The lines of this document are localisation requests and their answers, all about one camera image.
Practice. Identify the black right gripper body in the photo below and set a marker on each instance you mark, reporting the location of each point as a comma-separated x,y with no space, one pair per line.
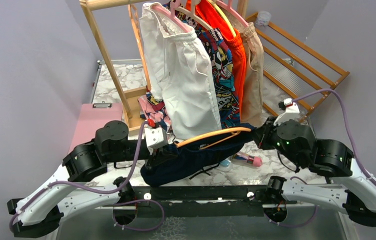
268,137

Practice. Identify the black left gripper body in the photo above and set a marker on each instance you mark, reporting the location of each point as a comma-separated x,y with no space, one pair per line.
152,158

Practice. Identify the navy blue shorts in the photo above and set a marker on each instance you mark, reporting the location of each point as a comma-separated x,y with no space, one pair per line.
192,159

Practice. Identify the orange wooden hanger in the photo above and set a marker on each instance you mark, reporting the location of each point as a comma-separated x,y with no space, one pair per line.
230,132

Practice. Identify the wooden clothes rack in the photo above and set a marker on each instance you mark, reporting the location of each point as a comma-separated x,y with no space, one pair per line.
134,117

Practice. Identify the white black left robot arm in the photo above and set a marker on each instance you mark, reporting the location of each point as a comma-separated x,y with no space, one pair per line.
66,193

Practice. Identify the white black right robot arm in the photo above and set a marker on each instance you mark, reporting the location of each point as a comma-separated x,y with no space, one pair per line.
329,158

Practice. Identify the beige shorts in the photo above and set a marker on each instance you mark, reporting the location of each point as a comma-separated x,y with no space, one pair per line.
252,100

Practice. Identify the pink navy patterned shorts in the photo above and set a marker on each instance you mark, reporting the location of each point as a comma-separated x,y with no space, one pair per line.
155,110

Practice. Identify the white shorts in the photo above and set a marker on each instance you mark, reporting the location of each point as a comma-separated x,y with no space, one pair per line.
180,74

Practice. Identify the orange red shorts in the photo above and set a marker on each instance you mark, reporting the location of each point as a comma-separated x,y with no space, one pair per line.
231,43

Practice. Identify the comic print shorts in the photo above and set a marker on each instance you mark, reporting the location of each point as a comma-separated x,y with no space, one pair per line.
190,70

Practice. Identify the yellow hanger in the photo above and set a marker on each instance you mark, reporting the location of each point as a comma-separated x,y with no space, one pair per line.
223,16

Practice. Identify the pink hanger right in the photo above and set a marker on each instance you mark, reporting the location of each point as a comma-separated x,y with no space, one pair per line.
228,7

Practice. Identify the pink hanger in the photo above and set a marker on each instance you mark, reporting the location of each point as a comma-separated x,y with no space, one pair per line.
228,7
170,14

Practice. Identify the orange twisted hanger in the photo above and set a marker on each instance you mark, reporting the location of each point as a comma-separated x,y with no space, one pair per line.
132,11

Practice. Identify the beige wooden hanger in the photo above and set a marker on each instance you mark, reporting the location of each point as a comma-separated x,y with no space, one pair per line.
191,13

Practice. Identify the pink hanger left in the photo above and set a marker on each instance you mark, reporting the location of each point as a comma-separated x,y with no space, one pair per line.
170,14

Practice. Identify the pink cylindrical bottle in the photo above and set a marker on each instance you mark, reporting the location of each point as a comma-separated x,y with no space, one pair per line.
250,159

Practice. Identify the wooden slatted shelf rack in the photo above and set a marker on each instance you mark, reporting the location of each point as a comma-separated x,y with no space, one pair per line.
292,69

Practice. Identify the pink clipboard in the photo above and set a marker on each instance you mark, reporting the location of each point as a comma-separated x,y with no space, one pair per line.
94,116

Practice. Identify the clear paperclip jar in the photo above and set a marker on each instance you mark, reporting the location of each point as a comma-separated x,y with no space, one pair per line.
263,18

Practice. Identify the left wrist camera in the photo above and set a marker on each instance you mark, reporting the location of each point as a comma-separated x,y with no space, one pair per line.
155,135

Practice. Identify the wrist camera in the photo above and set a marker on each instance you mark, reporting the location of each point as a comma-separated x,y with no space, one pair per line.
290,111
155,135

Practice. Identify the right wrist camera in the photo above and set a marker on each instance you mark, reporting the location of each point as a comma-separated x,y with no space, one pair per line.
290,111

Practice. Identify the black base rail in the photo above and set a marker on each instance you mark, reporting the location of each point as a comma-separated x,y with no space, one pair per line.
197,201

